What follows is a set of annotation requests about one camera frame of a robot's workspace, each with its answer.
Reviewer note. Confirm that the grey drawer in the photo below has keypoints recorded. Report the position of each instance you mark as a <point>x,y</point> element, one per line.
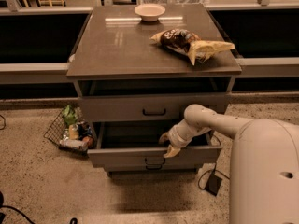
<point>153,167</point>
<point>130,143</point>
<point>146,107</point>

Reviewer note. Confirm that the green leafy vegetable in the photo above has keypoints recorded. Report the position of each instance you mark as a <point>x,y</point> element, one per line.
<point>69,115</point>

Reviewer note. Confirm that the brown chip bag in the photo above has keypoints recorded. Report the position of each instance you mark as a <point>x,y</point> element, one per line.
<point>190,44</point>

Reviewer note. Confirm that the black floor power box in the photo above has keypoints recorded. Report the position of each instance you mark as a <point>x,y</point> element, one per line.
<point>213,184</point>

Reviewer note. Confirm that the white can in basket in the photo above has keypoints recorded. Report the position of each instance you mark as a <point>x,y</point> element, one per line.
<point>75,144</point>

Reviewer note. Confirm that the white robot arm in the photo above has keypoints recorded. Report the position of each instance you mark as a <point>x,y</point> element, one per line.
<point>264,164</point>

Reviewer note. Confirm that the white bowl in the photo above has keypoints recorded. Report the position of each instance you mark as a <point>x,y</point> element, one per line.
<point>149,12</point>

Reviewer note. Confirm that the grey drawer cabinet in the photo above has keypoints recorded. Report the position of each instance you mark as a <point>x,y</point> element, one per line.
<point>116,57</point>

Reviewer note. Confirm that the black wire basket left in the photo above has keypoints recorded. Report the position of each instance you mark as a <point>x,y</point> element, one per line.
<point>81,130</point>

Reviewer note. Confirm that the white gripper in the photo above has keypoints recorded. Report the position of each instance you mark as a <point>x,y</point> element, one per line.
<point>176,138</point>

